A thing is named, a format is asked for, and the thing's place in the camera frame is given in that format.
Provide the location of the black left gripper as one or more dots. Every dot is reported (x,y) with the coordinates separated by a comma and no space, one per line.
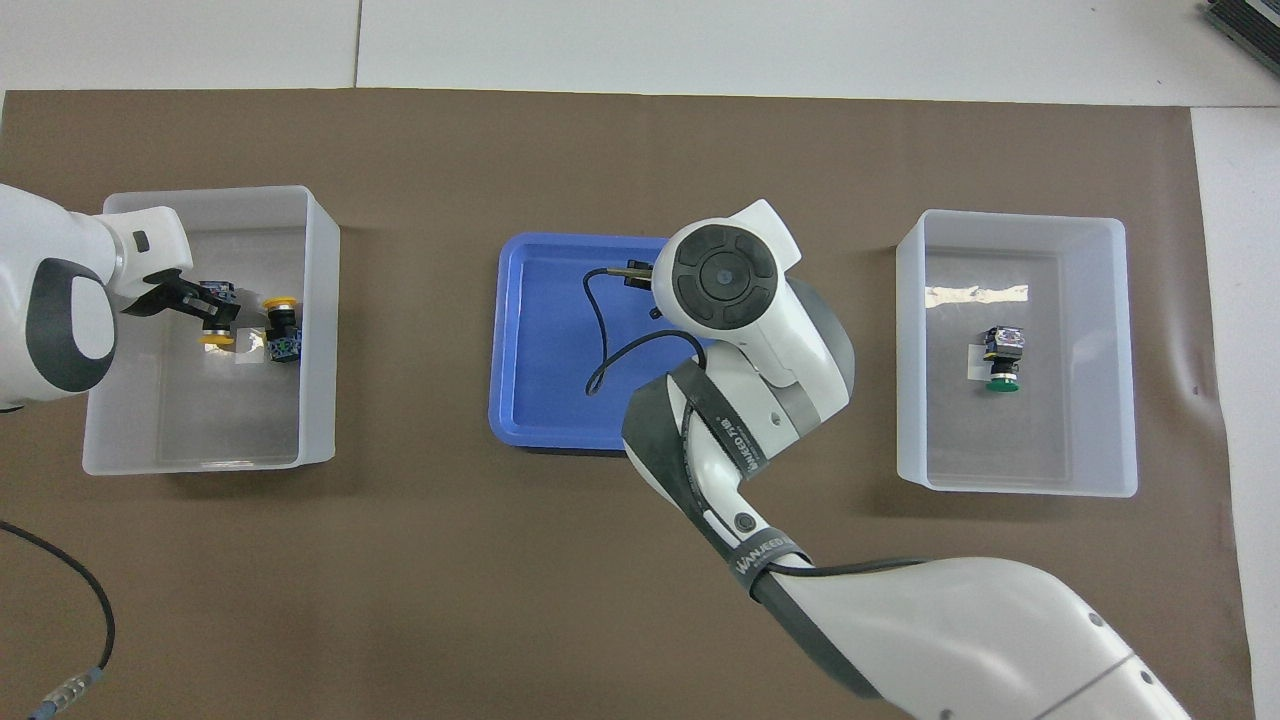
(165,295)

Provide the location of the yellow push button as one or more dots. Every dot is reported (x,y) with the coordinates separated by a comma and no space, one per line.
(285,348)
(217,339)

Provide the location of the green push button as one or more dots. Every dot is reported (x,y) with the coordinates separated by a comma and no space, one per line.
(1003,345)

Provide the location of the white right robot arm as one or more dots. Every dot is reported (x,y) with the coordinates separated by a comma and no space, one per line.
(950,640)

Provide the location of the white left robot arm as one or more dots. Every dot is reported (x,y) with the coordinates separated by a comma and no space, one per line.
(40,260)

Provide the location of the translucent white plastic box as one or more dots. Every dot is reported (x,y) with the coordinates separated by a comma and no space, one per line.
(930,400)
(120,420)

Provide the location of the blue plastic tray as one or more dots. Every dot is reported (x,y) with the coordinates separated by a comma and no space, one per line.
(540,380)

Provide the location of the brown table mat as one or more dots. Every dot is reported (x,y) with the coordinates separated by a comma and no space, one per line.
(400,600)

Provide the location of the dark ribbed device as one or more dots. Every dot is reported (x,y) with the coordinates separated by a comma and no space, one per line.
(1250,20)

